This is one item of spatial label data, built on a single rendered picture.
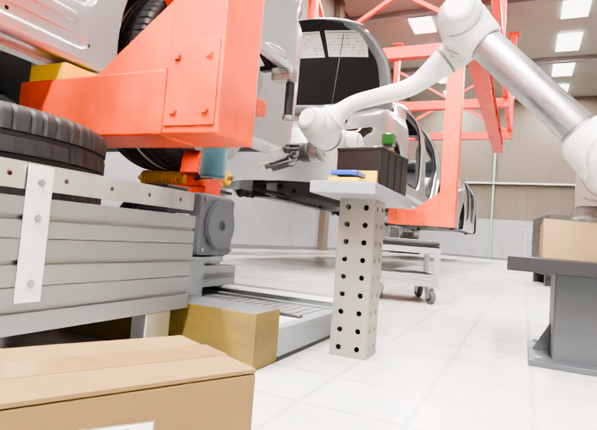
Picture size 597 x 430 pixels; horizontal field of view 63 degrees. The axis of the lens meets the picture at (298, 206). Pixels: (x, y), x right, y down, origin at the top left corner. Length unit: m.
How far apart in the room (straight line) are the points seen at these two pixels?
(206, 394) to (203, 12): 0.94
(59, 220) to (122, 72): 0.55
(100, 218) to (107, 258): 0.08
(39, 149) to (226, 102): 0.40
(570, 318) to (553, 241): 0.22
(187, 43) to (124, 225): 0.46
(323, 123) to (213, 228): 0.54
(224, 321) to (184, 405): 0.71
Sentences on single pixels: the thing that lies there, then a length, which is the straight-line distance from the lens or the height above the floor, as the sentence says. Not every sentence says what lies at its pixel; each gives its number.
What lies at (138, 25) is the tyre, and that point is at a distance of 1.77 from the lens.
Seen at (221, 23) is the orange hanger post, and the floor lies 0.77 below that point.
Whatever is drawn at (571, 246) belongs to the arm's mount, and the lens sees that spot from 1.56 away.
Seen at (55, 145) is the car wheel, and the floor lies 0.45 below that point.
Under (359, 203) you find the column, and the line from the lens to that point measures 1.32.
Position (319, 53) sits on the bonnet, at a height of 2.21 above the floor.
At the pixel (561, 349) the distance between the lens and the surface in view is 1.61.
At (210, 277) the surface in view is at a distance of 1.89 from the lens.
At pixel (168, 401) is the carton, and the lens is 0.45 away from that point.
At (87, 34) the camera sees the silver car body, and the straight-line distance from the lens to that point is 1.59.
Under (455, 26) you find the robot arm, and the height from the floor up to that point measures 0.96.
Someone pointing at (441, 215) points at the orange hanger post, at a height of 0.63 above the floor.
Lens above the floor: 0.31
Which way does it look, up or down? 4 degrees up
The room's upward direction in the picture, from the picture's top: 4 degrees clockwise
